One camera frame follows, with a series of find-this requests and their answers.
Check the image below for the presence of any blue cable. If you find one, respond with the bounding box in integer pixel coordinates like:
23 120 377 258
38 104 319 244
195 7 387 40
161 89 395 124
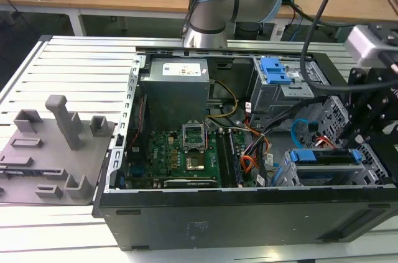
290 16 304 42

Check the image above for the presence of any silver camera box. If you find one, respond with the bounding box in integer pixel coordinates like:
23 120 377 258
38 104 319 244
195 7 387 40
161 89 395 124
344 25 391 67

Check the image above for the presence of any metal optical drive cage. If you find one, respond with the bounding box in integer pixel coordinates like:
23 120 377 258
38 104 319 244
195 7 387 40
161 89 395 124
250 56 330 126

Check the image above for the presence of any yellow wire bundle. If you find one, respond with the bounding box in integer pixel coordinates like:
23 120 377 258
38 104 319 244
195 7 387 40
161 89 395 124
206 80 239 119

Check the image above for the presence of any grey power supply unit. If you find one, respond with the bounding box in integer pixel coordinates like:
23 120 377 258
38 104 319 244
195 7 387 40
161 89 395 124
139 57 210 132

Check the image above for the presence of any orange wire bundle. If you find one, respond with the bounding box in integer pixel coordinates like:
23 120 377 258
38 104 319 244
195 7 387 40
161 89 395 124
241 134 271 180

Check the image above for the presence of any grey parts rack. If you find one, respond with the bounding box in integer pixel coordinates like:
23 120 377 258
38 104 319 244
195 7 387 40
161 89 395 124
0 94 118 205

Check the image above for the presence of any black open PC case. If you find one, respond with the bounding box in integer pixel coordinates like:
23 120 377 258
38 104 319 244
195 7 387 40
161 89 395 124
91 45 398 251

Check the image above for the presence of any red wire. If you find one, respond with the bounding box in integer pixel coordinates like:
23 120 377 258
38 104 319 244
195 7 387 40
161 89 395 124
314 134 338 151

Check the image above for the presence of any blue drive latch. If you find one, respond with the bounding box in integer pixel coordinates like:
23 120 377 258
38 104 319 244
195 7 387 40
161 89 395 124
261 57 293 85

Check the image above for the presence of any CPU socket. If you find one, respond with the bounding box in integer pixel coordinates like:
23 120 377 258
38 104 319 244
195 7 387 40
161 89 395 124
183 149 208 173

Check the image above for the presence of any black graphics card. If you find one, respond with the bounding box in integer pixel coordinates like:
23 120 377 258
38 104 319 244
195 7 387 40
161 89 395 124
163 177 219 188

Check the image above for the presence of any metal socket cover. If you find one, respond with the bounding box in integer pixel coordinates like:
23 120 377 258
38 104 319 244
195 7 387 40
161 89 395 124
182 121 208 152

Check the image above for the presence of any black RAM slot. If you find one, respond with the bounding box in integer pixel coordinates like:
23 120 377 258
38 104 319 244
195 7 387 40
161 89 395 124
216 129 233 188

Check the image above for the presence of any green motherboard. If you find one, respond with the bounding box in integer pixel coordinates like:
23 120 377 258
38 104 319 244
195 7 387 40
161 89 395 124
126 129 259 188

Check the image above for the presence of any blue wire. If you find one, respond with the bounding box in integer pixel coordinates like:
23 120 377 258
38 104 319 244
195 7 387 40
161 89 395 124
291 117 318 152

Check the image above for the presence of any black sleeved wire bundle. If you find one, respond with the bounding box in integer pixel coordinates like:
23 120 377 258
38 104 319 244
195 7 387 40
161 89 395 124
245 95 330 152

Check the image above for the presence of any perforated metal disk cage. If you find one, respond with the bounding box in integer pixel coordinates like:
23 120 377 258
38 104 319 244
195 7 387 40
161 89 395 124
300 95 354 152

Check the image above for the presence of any metal disk bay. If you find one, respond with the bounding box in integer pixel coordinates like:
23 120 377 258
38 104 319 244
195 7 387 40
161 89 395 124
279 143 389 188

